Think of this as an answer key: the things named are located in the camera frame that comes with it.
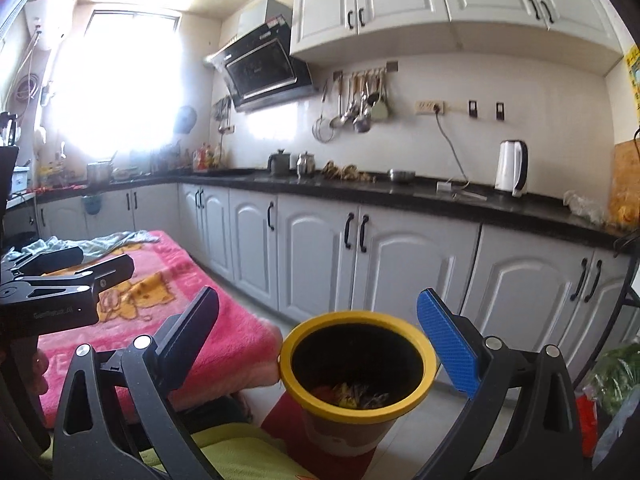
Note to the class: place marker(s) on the yellow wall poster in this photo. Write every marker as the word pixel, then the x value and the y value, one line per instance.
pixel 634 75

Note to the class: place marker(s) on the steel cooking pot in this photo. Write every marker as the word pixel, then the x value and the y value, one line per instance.
pixel 99 172

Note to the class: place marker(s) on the grey kettle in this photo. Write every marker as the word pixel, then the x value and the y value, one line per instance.
pixel 280 164

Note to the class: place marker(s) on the teal hanging holder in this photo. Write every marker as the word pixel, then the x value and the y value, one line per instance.
pixel 93 205

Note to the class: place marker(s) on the red shopping bag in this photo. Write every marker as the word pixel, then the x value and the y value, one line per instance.
pixel 587 425

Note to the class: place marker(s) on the wall power outlet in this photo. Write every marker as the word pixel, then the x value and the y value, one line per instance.
pixel 427 107

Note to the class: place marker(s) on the wooden cutting board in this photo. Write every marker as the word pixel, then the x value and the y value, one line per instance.
pixel 625 185

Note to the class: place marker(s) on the group of condiment bottles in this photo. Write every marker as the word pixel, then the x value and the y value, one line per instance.
pixel 207 157

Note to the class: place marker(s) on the white water heater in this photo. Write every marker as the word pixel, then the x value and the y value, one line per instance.
pixel 50 15

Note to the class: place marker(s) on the yellow-rimmed trash bin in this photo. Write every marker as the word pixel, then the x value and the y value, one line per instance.
pixel 350 318

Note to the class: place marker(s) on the window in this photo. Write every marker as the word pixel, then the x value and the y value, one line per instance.
pixel 125 85

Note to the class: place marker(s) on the red plastic bag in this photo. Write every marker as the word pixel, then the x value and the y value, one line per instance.
pixel 328 394

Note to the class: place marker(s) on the countertop storage rack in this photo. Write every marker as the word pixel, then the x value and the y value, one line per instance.
pixel 165 162

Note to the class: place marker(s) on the hanging kitchen tools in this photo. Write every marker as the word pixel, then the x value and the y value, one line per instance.
pixel 223 110

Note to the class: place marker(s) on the brown dried food pile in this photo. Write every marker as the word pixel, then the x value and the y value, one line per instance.
pixel 345 172

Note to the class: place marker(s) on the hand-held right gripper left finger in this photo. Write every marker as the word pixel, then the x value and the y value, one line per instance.
pixel 192 325

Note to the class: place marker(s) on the pink printed blanket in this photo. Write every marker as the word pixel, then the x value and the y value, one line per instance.
pixel 225 340

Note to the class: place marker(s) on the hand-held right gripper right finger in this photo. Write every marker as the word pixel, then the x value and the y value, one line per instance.
pixel 447 345

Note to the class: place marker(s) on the clear plastic bag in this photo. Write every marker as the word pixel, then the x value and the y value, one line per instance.
pixel 585 207

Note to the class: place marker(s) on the person's left hand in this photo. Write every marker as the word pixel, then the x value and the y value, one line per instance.
pixel 41 372

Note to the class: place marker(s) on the steel lidded canister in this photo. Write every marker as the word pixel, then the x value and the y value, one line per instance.
pixel 306 166

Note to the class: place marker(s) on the black range hood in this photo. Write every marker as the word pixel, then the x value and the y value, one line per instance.
pixel 260 70

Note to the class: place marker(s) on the metal bowl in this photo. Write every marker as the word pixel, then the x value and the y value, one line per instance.
pixel 401 176

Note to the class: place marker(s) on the row of hanging utensils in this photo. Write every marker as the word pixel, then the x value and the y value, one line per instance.
pixel 360 110

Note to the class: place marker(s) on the yellow wrapper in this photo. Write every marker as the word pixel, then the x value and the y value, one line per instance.
pixel 348 395

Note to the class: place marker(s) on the person's yellow-green clothing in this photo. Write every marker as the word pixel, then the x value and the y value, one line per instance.
pixel 235 445

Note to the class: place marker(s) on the white electric kettle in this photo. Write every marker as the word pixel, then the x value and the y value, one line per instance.
pixel 507 170

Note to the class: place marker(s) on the white lower cabinets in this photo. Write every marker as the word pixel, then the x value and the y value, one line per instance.
pixel 315 260

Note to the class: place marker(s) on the black countertop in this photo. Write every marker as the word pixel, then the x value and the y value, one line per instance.
pixel 500 210

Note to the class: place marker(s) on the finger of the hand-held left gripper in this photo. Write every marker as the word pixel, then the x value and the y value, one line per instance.
pixel 50 257
pixel 110 270

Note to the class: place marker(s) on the green vegetable bag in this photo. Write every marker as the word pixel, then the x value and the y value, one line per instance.
pixel 617 375

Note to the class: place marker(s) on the light blue cloth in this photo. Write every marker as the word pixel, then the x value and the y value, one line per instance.
pixel 115 242

